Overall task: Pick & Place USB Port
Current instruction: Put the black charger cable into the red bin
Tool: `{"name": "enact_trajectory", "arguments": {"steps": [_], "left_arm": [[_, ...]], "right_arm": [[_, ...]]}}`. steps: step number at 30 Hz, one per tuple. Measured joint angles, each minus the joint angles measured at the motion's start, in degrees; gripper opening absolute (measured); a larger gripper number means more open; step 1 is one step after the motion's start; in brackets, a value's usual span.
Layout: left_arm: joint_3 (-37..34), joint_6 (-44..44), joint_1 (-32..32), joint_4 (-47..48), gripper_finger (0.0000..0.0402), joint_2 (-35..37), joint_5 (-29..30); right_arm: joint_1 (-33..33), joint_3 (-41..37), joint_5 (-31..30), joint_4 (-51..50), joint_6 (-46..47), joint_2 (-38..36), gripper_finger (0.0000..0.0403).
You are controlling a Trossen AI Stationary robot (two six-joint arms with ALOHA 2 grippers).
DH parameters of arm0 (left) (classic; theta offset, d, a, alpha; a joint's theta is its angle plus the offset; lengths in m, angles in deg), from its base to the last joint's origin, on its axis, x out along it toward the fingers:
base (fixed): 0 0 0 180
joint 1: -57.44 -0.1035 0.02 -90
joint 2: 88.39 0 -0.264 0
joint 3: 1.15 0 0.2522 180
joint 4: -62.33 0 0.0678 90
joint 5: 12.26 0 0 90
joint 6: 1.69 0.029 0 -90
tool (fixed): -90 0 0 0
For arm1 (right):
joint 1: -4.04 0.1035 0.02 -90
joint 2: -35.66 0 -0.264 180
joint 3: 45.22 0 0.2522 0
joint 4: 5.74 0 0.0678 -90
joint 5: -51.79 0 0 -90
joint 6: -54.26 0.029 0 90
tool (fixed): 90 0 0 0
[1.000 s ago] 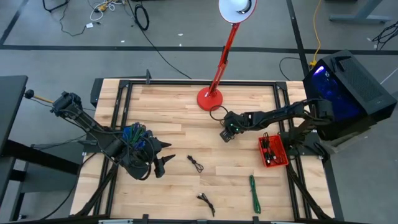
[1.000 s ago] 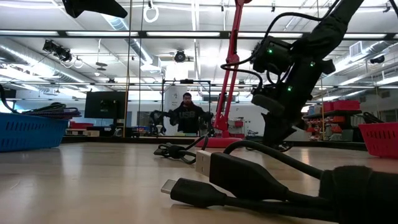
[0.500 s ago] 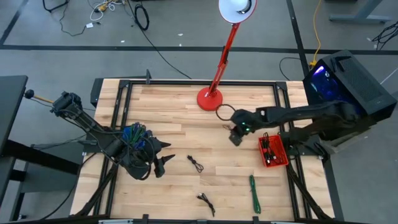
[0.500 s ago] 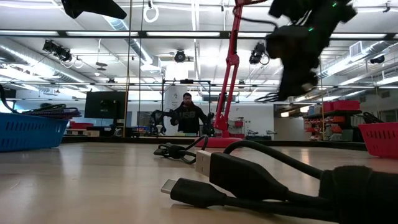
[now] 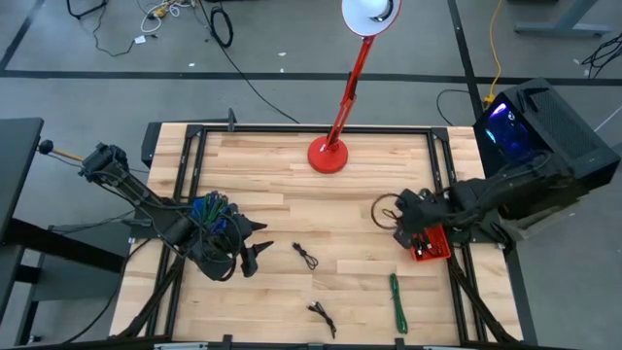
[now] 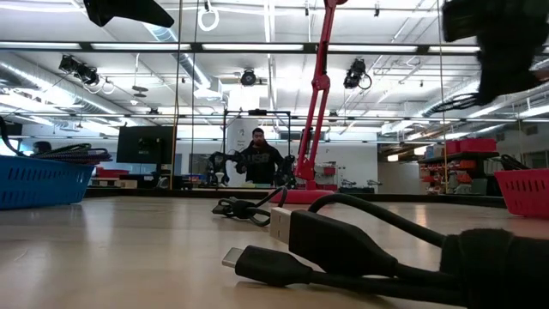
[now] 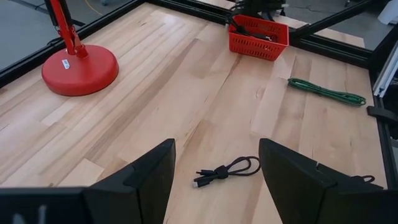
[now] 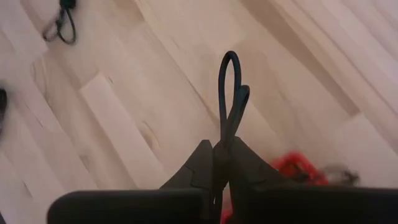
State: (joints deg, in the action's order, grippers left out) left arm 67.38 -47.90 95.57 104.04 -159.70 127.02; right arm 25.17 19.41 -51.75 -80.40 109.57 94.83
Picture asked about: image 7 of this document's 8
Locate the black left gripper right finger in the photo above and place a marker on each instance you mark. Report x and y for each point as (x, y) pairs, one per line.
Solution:
(295, 186)

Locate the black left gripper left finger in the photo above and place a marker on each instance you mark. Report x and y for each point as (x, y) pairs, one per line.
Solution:
(146, 186)

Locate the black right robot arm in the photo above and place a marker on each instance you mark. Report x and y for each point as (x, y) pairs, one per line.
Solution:
(258, 6)

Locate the red lamp stand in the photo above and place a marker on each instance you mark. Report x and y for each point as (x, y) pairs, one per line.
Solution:
(81, 70)

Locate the red plastic basket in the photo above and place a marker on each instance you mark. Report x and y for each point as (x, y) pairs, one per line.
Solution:
(258, 46)

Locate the white paper sheet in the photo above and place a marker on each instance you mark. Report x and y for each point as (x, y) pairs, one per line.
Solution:
(390, 12)

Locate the black bracket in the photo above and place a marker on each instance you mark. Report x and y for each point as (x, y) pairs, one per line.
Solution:
(382, 113)

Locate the aluminium rail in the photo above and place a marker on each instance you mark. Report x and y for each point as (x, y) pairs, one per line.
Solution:
(387, 71)

